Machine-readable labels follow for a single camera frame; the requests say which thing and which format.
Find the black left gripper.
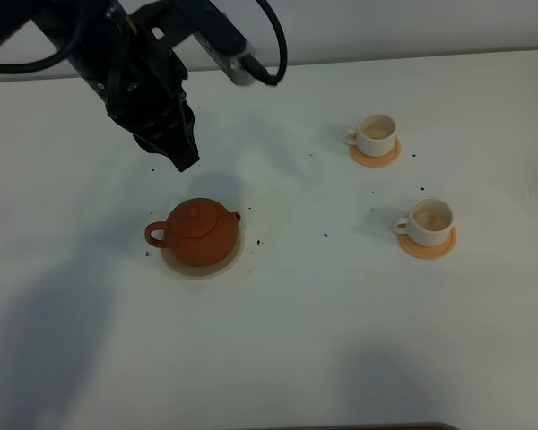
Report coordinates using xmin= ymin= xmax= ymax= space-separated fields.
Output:
xmin=44 ymin=1 xmax=200 ymax=172

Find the brown clay teapot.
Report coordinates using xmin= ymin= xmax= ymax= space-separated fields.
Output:
xmin=144 ymin=198 xmax=241 ymax=267

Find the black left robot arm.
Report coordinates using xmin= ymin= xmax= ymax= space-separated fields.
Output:
xmin=0 ymin=1 xmax=199 ymax=172

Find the beige round teapot coaster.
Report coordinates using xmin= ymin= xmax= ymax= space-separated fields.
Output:
xmin=160 ymin=228 xmax=245 ymax=280

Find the far orange cup coaster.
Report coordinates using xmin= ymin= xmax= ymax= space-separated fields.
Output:
xmin=349 ymin=138 xmax=401 ymax=168

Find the orange cup coaster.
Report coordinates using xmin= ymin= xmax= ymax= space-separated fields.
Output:
xmin=349 ymin=138 xmax=401 ymax=168
xmin=398 ymin=228 xmax=457 ymax=261

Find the far white teacup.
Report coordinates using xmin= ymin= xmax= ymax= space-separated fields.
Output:
xmin=343 ymin=114 xmax=396 ymax=158

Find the white teacup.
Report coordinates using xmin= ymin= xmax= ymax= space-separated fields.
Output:
xmin=343 ymin=114 xmax=396 ymax=158
xmin=392 ymin=197 xmax=455 ymax=248

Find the near orange cup coaster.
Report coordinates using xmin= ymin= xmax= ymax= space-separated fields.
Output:
xmin=398 ymin=228 xmax=457 ymax=261

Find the near white teacup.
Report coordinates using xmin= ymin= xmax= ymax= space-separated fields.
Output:
xmin=392 ymin=197 xmax=455 ymax=248

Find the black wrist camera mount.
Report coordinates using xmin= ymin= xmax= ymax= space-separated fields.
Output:
xmin=132 ymin=1 xmax=274 ymax=86

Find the black cable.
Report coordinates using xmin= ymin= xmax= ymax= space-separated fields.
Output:
xmin=0 ymin=0 xmax=291 ymax=89

